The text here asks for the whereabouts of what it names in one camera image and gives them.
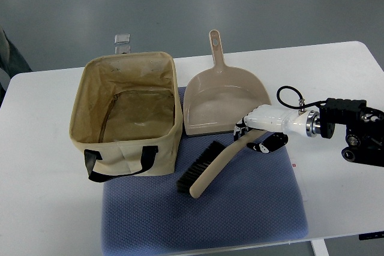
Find yellow fabric bag black handle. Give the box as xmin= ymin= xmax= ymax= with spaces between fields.
xmin=69 ymin=52 xmax=183 ymax=183

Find blue quilted mat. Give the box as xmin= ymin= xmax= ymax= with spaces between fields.
xmin=100 ymin=86 xmax=310 ymax=256

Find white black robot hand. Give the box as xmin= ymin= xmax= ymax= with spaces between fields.
xmin=233 ymin=104 xmax=317 ymax=153

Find metal floor socket plate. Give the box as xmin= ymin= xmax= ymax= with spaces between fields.
xmin=114 ymin=34 xmax=131 ymax=55

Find person in grey sweatshirt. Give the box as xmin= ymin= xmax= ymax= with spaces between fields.
xmin=0 ymin=26 xmax=33 ymax=107

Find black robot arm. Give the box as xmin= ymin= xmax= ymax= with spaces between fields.
xmin=277 ymin=86 xmax=383 ymax=167

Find white table leg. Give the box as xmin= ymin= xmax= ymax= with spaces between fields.
xmin=311 ymin=239 xmax=329 ymax=256

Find black table control panel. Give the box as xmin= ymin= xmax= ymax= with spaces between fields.
xmin=358 ymin=231 xmax=384 ymax=240

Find beige hand broom black bristles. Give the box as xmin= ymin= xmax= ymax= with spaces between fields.
xmin=176 ymin=129 xmax=266 ymax=198

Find beige plastic dustpan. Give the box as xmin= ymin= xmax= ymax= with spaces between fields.
xmin=183 ymin=30 xmax=271 ymax=136

